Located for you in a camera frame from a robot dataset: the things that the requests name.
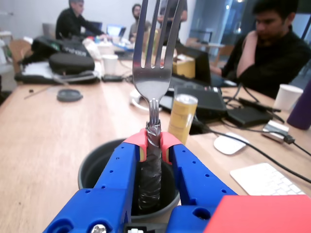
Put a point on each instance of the silver fork with gray tape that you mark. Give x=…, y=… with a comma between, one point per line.
x=151, y=82

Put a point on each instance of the silver adapter dongle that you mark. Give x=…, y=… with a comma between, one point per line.
x=274, y=131

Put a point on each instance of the small white paper cup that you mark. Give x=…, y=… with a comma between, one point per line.
x=109, y=64

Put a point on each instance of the black closed laptop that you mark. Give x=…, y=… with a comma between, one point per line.
x=209, y=99

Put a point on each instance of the white keyboard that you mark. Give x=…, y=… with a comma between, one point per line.
x=264, y=179

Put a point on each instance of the laptop with blue screen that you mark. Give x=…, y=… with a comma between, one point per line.
x=115, y=30

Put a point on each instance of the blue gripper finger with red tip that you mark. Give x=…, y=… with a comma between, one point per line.
x=111, y=194
x=194, y=177

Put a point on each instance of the black flat power brick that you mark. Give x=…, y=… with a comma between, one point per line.
x=250, y=115

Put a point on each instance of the yellow drink can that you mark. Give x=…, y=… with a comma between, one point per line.
x=181, y=116

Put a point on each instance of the yellow cardboard box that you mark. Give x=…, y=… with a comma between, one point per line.
x=185, y=68

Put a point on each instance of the black phone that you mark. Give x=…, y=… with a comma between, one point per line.
x=111, y=78

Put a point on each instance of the gray glass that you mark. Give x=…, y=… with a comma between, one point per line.
x=97, y=157

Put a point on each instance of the white charger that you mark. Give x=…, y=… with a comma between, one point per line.
x=134, y=97

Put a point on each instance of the black bag with print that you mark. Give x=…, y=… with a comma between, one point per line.
x=60, y=47

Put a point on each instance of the large white paper cup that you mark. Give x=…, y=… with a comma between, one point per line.
x=288, y=97

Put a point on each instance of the purple bottle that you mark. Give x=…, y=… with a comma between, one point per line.
x=301, y=111

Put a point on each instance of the standing person in dark shirt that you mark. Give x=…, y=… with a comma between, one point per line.
x=183, y=14

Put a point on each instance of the black oval zip case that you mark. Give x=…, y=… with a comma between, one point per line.
x=71, y=63

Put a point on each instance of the seated bearded person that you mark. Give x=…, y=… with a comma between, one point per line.
x=133, y=26

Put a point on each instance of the person in black sweater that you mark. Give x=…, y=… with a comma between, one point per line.
x=70, y=24

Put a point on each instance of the white computer mouse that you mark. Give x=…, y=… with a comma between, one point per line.
x=229, y=144

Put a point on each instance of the black open laptop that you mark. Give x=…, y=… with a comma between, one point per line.
x=201, y=65

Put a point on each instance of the thin wooden stick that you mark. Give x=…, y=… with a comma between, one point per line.
x=36, y=93

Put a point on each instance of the person in black with glasses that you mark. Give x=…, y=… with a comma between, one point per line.
x=272, y=58

